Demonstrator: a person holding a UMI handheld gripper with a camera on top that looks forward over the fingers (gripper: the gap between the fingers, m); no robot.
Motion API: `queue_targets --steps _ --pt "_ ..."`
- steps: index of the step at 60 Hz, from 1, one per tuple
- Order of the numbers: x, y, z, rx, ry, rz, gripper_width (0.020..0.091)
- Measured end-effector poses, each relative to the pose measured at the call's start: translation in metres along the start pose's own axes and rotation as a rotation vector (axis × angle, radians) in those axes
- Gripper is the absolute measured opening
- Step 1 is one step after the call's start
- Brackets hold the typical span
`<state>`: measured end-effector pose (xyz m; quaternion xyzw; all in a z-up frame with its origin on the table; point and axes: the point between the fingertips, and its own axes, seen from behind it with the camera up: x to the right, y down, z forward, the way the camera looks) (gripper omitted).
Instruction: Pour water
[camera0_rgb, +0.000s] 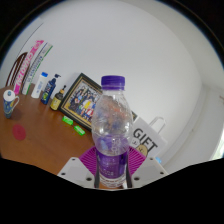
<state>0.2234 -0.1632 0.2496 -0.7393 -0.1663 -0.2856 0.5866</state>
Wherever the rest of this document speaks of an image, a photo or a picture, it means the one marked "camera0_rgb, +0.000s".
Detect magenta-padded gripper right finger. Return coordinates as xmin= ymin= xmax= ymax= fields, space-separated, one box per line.
xmin=124 ymin=145 xmax=169 ymax=189

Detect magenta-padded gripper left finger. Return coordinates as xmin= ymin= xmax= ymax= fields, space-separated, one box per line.
xmin=57 ymin=145 xmax=101 ymax=189

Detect clear purple-capped water bottle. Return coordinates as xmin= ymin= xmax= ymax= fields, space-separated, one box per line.
xmin=90 ymin=75 xmax=134 ymax=189

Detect white paper gift bag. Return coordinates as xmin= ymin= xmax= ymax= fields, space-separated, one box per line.
xmin=131 ymin=116 xmax=168 ymax=159

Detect small green box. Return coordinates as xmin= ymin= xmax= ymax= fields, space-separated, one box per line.
xmin=61 ymin=115 xmax=74 ymax=126
xmin=73 ymin=124 xmax=86 ymax=137

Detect flat round red coaster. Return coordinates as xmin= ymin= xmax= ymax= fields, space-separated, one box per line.
xmin=12 ymin=123 xmax=27 ymax=141

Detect framed group photo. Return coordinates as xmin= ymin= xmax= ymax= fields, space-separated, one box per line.
xmin=57 ymin=72 xmax=138 ymax=132

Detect dark amber pump bottle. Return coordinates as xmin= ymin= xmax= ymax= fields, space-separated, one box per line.
xmin=49 ymin=84 xmax=67 ymax=112

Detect dark blue pump bottle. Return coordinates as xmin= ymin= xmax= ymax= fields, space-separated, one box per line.
xmin=40 ymin=73 xmax=62 ymax=106

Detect white bottle with blue cap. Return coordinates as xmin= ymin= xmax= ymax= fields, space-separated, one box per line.
xmin=30 ymin=71 xmax=49 ymax=99

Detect blue patterned white cup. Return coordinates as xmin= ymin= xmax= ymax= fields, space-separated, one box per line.
xmin=2 ymin=89 xmax=20 ymax=120

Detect pink tall tube box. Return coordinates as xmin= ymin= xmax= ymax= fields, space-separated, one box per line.
xmin=13 ymin=39 xmax=45 ymax=96

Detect white blue tall tube box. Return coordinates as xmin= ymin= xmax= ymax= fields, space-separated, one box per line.
xmin=21 ymin=42 xmax=54 ymax=96

